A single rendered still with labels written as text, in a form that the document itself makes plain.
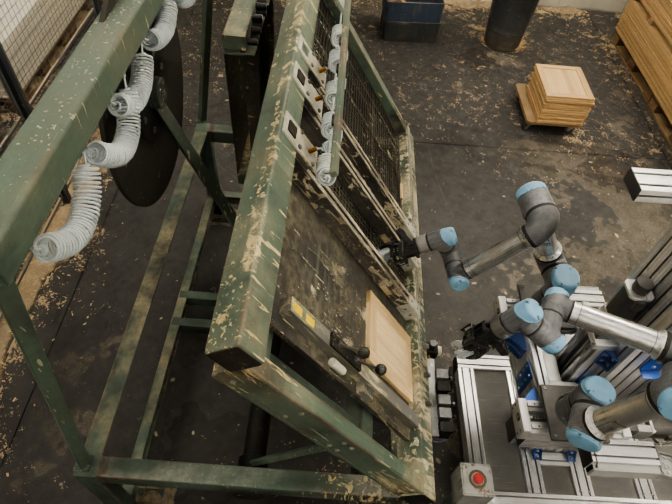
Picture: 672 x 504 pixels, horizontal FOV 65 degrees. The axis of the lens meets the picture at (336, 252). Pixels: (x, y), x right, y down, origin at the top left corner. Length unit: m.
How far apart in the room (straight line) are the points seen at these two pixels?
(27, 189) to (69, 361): 2.47
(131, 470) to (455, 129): 3.87
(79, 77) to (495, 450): 2.55
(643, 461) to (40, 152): 2.26
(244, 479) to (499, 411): 1.52
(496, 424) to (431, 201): 1.90
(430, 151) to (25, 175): 3.87
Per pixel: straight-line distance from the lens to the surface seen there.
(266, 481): 2.25
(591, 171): 5.09
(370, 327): 2.02
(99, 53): 1.55
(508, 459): 3.08
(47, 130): 1.33
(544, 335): 1.71
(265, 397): 1.41
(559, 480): 3.14
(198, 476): 2.29
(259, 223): 1.37
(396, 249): 2.19
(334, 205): 1.88
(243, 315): 1.20
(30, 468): 3.39
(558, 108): 5.14
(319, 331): 1.61
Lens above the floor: 2.96
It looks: 51 degrees down
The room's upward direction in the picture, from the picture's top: 6 degrees clockwise
